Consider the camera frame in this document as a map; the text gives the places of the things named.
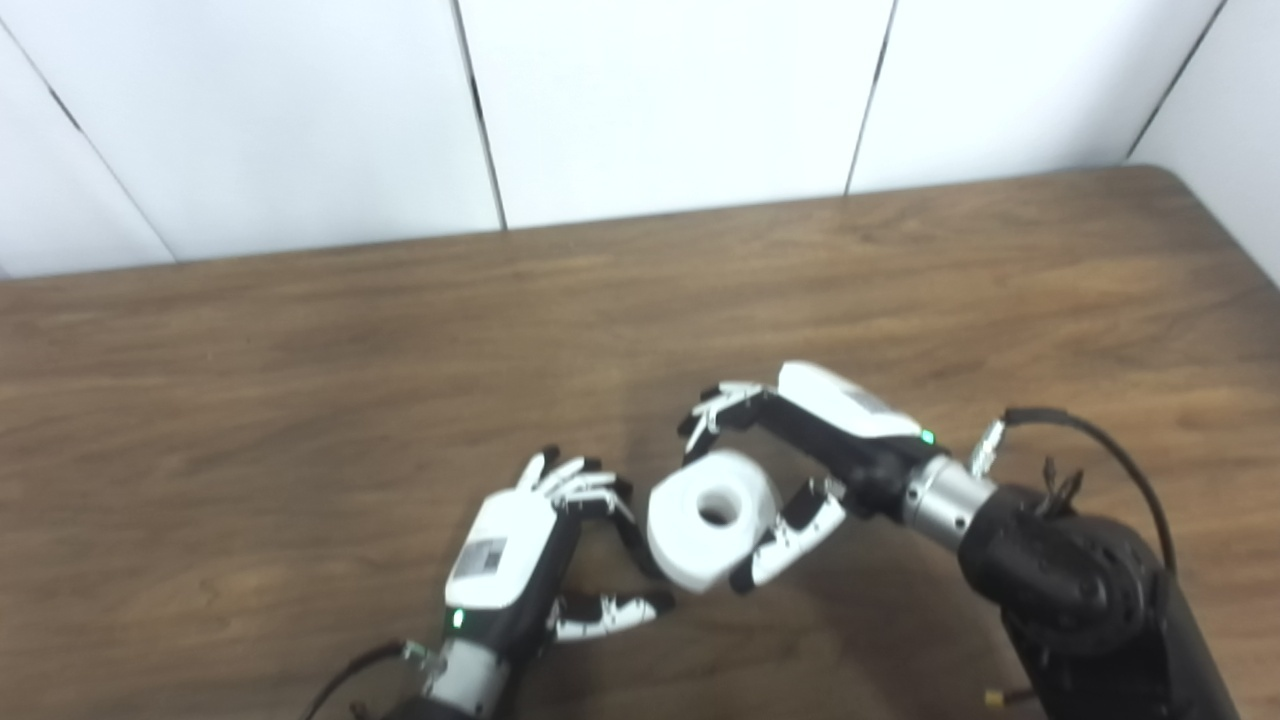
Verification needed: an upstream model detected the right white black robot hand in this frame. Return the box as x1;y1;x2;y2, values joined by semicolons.
677;361;946;596

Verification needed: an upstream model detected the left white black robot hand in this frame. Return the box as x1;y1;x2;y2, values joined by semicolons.
443;447;676;666

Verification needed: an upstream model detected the round white piece with holes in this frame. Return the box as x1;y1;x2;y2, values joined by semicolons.
646;449;783;595

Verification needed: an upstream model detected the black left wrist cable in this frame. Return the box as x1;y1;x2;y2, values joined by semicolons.
300;640;441;720

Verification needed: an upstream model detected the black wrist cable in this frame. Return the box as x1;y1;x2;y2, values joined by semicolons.
968;407;1179;576
300;640;441;720

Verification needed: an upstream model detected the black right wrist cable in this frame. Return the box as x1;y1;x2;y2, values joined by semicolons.
968;407;1179;576

